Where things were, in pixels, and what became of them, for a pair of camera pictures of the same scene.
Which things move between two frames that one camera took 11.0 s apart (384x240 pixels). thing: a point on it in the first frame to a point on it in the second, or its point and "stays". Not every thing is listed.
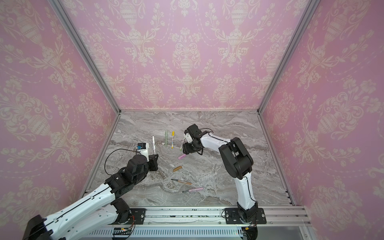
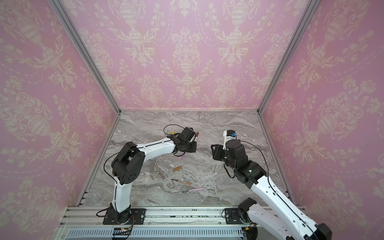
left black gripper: x=152 y=159 to x=193 y=148
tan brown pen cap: x=177 y=168 stays
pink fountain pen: x=189 y=190 stays
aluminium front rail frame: x=287 y=220 stays
